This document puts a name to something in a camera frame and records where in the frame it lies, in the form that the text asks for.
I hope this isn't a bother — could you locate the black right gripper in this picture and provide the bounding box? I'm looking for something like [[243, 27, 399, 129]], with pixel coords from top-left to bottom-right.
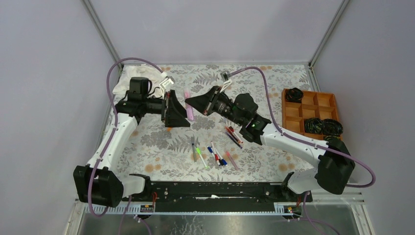
[[186, 86, 244, 126]]

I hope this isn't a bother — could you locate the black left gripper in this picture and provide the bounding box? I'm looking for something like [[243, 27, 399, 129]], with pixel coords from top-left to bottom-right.
[[142, 90, 191, 128]]

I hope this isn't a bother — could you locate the pink highlighter pen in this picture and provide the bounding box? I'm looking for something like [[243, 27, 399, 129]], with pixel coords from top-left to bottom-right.
[[184, 89, 195, 121]]

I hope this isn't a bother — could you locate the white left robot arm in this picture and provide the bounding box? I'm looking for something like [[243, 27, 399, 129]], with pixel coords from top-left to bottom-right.
[[73, 76, 190, 207]]

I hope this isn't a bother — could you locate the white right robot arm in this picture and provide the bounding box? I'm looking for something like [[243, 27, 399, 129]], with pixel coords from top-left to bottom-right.
[[185, 86, 355, 202]]

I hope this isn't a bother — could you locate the grey pen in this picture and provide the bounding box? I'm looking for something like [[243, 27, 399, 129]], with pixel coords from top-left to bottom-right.
[[190, 137, 197, 162]]

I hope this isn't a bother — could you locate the orange thin pen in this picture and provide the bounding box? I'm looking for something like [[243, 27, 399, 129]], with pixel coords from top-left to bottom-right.
[[225, 126, 242, 143]]

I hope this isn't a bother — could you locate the dark blue pen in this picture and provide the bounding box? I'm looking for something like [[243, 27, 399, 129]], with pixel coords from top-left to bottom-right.
[[226, 132, 243, 149]]

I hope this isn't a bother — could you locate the pink thin pen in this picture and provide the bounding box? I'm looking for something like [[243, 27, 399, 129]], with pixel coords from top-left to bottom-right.
[[226, 151, 239, 171]]

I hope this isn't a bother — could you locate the green capped marker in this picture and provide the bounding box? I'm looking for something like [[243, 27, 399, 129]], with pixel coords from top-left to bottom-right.
[[196, 147, 209, 169]]

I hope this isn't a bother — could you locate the floral table mat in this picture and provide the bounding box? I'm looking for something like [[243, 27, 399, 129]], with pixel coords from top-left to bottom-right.
[[114, 65, 312, 182]]

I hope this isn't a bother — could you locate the white crumpled cloth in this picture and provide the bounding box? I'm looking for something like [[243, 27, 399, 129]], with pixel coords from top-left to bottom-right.
[[112, 64, 164, 97]]

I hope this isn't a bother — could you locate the red capped marker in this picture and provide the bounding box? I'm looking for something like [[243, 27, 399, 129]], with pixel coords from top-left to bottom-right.
[[210, 141, 221, 166]]

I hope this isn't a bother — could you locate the blue capped marker lower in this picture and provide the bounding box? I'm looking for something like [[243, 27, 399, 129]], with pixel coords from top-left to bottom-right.
[[207, 146, 227, 166]]

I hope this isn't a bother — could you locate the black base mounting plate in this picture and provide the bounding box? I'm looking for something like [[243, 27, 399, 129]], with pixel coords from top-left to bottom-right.
[[132, 181, 312, 212]]

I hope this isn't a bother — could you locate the wooden compartment tray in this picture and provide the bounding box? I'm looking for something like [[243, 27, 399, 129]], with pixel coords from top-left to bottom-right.
[[281, 89, 343, 141]]

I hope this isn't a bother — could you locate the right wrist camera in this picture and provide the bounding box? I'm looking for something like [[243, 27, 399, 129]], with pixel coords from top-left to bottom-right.
[[220, 72, 231, 86]]

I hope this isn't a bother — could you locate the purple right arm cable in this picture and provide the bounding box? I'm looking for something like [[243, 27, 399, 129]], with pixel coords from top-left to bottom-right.
[[227, 66, 377, 235]]

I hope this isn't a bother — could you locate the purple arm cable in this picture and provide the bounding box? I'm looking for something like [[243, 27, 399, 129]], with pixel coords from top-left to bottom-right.
[[227, 66, 377, 235], [87, 57, 168, 235]]

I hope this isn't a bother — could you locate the black coiled cable top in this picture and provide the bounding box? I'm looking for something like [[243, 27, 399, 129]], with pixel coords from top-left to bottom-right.
[[285, 87, 305, 103]]

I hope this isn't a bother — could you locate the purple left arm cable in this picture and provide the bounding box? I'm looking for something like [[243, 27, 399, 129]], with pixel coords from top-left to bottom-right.
[[87, 57, 168, 235]]

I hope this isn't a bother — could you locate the black coiled cable middle left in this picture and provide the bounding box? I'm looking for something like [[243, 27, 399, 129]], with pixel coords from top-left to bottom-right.
[[304, 117, 323, 134]]

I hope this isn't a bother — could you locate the black coiled cable middle right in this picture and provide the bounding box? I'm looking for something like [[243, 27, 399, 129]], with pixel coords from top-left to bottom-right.
[[322, 118, 345, 136]]

